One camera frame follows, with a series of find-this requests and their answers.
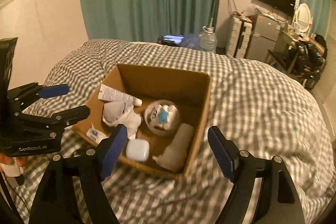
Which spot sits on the brown cardboard box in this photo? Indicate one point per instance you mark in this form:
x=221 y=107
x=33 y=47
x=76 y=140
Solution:
x=189 y=90

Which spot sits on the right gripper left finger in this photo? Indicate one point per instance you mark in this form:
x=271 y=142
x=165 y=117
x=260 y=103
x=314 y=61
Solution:
x=109 y=150

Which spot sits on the white oval vanity mirror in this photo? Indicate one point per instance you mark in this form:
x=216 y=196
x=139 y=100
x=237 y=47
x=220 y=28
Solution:
x=302 y=20

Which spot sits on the grey mini fridge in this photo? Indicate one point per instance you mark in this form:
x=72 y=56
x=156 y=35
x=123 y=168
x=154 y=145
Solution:
x=263 y=37

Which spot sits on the white storage drawer unit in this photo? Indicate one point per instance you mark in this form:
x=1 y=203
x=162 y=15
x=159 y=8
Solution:
x=239 y=35

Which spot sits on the white plastic bottle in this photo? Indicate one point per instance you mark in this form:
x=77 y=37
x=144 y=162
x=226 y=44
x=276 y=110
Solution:
x=175 y=154

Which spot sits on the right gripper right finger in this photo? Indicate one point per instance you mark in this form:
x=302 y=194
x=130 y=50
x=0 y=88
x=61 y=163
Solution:
x=225 y=152

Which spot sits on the blue Vinda tissue pack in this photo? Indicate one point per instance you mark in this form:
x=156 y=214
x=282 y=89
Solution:
x=95 y=135

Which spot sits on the white toy with blue star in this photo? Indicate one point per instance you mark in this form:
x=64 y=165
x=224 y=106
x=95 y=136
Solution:
x=164 y=117

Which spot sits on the wooden dressing desk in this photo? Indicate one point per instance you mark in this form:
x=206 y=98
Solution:
x=284 y=55

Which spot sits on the operator hand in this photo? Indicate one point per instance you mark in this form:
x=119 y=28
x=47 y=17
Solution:
x=20 y=161

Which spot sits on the black bag on desk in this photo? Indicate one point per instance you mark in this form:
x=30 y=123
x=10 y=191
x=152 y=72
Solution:
x=311 y=60

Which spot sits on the clear water jug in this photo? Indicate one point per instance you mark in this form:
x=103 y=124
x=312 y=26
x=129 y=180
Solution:
x=208 y=40

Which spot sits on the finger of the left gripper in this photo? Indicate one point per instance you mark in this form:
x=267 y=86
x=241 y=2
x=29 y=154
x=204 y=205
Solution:
x=61 y=119
x=27 y=94

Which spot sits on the white earbuds case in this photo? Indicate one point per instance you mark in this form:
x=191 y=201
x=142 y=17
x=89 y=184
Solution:
x=138 y=150

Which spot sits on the white cream tube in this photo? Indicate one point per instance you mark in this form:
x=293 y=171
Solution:
x=110 y=94

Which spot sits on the white grey sock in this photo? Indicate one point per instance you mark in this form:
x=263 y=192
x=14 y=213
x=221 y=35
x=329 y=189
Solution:
x=115 y=113

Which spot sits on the white tape roll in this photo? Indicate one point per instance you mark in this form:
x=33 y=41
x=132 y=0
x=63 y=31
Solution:
x=157 y=131

